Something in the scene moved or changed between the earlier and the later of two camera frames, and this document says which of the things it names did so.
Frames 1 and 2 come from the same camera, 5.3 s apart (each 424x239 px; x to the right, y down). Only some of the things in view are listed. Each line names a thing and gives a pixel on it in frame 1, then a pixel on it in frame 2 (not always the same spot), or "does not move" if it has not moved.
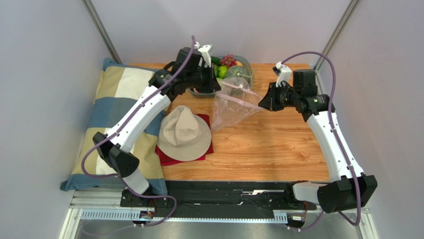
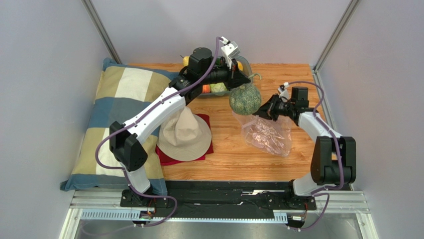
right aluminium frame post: (336, 34) does not move
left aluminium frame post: (95, 19) does not move
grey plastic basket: (245, 63) does not move
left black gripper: (213, 83) → (235, 78)
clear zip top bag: (234, 100) → (273, 137)
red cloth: (163, 160) does not move
